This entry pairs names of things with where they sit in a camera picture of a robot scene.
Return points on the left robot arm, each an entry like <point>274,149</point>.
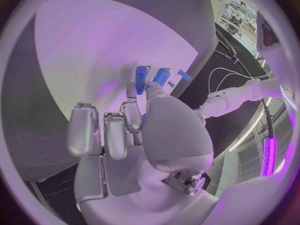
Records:
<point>234,95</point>

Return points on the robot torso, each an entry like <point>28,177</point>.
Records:
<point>272,63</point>

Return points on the small blue peg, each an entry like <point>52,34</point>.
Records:
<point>171,84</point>

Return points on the blue plug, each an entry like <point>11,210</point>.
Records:
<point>184,75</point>

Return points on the blue long cylinder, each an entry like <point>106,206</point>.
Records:
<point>140,78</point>

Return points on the workshop desk with equipment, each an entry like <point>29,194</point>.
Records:
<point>239,13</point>

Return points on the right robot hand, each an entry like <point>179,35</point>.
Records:
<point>173,131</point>

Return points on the blue block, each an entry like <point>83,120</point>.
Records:
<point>161,76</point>

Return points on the glowing light bar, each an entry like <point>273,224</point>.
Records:
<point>269,157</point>

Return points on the white task board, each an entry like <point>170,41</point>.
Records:
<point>93,46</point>

